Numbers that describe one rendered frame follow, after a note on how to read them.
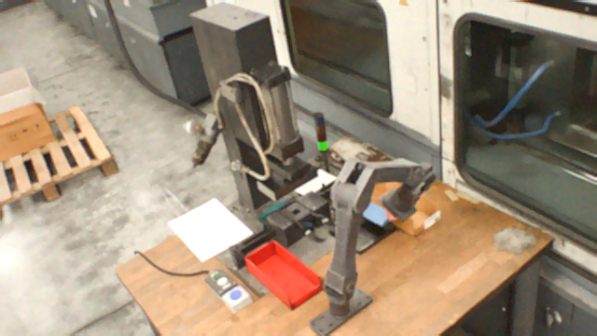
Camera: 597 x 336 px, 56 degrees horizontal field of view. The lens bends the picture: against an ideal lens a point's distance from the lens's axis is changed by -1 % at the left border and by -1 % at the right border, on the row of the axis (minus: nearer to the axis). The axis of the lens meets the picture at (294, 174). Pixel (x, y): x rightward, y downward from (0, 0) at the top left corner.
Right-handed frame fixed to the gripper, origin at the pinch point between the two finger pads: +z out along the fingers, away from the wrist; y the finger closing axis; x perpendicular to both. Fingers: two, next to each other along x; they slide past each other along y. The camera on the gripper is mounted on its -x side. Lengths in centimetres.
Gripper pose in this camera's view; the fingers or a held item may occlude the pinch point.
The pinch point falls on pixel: (390, 217)
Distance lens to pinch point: 189.7
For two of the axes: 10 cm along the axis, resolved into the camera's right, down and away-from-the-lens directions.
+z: -1.8, 5.4, 8.2
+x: -7.5, 4.6, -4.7
